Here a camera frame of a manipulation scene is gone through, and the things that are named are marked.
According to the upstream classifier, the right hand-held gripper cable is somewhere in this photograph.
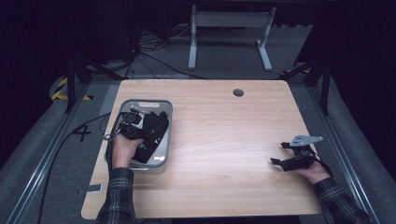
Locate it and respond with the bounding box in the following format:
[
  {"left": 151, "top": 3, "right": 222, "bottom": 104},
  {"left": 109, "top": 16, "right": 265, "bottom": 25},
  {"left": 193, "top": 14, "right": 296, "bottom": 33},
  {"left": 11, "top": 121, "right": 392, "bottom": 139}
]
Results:
[{"left": 309, "top": 150, "right": 333, "bottom": 175}]

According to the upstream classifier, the grey-rimmed white plastic bin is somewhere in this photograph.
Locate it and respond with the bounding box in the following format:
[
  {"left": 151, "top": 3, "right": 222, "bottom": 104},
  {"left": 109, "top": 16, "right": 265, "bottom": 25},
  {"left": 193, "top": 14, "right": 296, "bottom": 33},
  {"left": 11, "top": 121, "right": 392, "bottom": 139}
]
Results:
[{"left": 104, "top": 98, "right": 174, "bottom": 175}]

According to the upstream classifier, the bundle of floor cables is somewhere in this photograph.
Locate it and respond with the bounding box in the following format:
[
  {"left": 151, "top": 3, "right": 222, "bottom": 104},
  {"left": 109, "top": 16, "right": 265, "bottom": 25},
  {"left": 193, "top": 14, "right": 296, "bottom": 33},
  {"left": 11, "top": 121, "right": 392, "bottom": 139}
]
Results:
[{"left": 122, "top": 22, "right": 208, "bottom": 80}]

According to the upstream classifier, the long black floor cable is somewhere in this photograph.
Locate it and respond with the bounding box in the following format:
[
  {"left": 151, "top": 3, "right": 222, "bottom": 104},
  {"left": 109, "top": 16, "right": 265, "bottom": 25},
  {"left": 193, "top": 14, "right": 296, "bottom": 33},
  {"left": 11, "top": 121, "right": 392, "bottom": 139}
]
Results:
[{"left": 36, "top": 111, "right": 112, "bottom": 224}]

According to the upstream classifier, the yellow-black hazard tape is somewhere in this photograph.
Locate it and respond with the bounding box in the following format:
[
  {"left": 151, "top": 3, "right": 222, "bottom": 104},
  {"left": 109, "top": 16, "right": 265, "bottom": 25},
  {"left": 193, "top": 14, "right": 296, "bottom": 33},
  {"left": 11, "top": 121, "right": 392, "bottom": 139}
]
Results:
[{"left": 50, "top": 77, "right": 94, "bottom": 102}]

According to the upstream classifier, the grey tape strip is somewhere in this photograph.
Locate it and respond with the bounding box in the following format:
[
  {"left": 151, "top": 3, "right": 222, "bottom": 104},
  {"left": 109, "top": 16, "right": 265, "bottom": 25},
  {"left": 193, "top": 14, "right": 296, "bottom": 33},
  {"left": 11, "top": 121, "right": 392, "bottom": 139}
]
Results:
[{"left": 77, "top": 184, "right": 104, "bottom": 197}]

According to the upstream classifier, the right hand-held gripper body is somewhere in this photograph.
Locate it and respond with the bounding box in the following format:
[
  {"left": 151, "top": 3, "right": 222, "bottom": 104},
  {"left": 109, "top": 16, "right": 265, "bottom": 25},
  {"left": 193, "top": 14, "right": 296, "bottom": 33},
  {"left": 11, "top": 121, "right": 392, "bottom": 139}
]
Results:
[{"left": 281, "top": 134, "right": 324, "bottom": 173}]

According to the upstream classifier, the hand-held gripper cable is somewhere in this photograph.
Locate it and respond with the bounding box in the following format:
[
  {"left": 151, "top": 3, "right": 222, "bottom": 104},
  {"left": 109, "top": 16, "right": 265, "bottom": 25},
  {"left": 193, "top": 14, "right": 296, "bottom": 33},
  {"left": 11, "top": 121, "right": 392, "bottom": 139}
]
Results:
[
  {"left": 103, "top": 111, "right": 126, "bottom": 172},
  {"left": 309, "top": 150, "right": 333, "bottom": 175}
]

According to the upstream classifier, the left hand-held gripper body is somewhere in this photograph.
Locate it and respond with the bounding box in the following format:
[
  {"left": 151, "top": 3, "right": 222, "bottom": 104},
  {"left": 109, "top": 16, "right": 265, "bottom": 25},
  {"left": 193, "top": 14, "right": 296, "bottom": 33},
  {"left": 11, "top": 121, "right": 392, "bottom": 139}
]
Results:
[{"left": 117, "top": 105, "right": 148, "bottom": 140}]

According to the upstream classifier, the person's left hand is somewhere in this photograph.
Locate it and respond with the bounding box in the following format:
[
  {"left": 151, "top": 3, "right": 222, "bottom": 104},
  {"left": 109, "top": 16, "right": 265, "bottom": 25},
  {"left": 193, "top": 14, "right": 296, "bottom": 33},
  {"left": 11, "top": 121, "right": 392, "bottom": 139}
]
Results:
[{"left": 110, "top": 133, "right": 145, "bottom": 170}]

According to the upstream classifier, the white metal desk frame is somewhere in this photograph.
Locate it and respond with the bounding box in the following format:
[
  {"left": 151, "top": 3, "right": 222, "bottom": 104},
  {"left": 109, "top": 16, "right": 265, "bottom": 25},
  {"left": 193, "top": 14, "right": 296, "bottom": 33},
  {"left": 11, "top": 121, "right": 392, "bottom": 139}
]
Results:
[{"left": 187, "top": 4, "right": 277, "bottom": 72}]

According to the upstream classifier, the black metal stand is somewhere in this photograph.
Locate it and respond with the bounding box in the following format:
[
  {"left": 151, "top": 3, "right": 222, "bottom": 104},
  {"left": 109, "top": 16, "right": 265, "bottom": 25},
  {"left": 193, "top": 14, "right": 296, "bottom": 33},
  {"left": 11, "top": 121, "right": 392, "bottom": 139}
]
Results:
[
  {"left": 64, "top": 52, "right": 126, "bottom": 114},
  {"left": 279, "top": 55, "right": 332, "bottom": 117}
]

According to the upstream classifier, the left hand-held gripper cable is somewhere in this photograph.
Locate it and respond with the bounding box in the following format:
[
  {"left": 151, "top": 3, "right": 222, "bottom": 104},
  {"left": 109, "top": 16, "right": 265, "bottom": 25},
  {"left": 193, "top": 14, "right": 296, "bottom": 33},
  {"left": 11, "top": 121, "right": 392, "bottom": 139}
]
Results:
[{"left": 103, "top": 111, "right": 126, "bottom": 172}]

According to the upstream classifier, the person's right hand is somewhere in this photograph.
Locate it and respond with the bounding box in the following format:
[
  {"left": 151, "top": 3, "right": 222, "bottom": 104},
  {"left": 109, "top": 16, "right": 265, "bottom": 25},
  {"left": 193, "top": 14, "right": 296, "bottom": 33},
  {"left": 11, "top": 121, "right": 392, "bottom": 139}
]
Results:
[{"left": 293, "top": 161, "right": 332, "bottom": 186}]

